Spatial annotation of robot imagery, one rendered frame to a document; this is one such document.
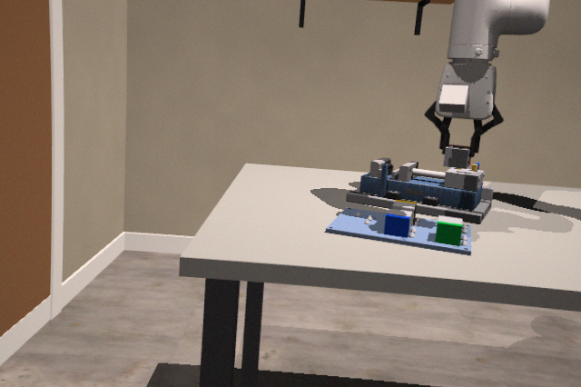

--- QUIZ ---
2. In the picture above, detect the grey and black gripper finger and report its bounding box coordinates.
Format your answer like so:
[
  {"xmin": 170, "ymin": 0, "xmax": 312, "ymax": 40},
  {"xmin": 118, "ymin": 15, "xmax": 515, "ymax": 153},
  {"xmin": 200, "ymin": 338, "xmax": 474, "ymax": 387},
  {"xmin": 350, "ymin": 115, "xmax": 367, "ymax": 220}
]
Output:
[
  {"xmin": 425, "ymin": 100, "xmax": 452, "ymax": 154},
  {"xmin": 469, "ymin": 104, "xmax": 504, "ymax": 157}
]

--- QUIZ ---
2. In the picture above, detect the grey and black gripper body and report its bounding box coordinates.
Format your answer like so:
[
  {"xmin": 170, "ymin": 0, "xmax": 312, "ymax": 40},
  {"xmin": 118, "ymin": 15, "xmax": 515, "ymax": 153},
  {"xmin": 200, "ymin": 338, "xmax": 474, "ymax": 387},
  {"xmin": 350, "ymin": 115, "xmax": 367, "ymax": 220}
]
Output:
[{"xmin": 436, "ymin": 62, "xmax": 497, "ymax": 120}]

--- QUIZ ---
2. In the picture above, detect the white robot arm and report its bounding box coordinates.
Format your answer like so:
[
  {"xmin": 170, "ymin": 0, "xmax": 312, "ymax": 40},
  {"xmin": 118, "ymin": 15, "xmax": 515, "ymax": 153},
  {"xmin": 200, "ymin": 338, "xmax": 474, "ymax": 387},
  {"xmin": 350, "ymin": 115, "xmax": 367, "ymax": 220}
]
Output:
[{"xmin": 439, "ymin": 0, "xmax": 549, "ymax": 113}]

